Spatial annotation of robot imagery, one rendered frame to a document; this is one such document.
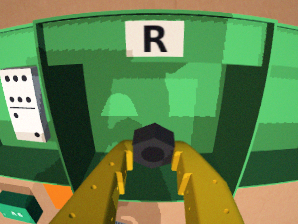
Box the dark grey hex nut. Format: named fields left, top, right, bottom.
left=132, top=123, right=175, bottom=169

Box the white domino with black pips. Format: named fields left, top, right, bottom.
left=0, top=66, right=51, bottom=142

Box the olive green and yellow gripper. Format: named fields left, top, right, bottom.
left=49, top=140, right=245, bottom=224

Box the orange square pad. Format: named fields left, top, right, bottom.
left=43, top=184, right=73, bottom=209

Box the green rack of three bins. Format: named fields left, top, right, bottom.
left=0, top=9, right=298, bottom=198

